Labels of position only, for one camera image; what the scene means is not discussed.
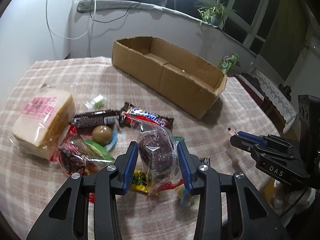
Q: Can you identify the open cardboard box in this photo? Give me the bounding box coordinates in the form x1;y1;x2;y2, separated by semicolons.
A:
112;36;227;120

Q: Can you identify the brown egg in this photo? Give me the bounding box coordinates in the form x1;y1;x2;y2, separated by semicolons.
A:
78;125;118;152

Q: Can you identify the pink snack sachet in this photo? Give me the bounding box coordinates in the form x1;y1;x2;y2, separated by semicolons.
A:
228;127;238;136

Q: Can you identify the black cable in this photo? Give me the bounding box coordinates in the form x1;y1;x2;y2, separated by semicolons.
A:
89;0;142;25

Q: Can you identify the dark chocolate bar wrapper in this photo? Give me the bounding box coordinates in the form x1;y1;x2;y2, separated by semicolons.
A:
70;110;119;129

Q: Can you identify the grey windowsill cloth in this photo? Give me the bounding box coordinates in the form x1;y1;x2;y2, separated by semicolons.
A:
76;0;258;55

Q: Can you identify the white cable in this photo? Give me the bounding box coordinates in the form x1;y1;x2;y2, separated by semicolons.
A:
44;0;97;41

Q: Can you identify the red bagged dark cake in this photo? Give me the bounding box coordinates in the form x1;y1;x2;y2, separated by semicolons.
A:
49;125;99;175

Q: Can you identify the teal white candy packet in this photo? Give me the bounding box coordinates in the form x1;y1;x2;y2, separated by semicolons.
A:
178;184;200;207

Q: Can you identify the green snack packet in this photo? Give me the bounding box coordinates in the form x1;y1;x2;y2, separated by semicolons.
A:
81;139;115;162

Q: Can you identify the dark figurine on table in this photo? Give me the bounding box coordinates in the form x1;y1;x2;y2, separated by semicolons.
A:
278;83;292;102

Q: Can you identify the bagged dark round cake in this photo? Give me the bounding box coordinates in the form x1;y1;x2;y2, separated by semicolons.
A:
125;114;183;197

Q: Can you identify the packaged sliced bread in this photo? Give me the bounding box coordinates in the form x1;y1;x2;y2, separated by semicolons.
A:
12;87;75;160

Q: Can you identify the white lace cloth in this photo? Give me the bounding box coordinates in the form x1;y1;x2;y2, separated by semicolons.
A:
251;68;298;133

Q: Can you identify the potted spider plant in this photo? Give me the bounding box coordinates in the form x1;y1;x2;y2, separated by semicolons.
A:
195;0;238;28

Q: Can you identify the small green candy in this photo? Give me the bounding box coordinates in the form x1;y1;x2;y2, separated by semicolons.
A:
85;94;106;110

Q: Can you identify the snickers bar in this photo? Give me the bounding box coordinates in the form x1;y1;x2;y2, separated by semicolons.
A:
119;102;174;130

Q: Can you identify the yellow candy wrapper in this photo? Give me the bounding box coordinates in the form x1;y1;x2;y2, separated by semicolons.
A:
131;169;155;194

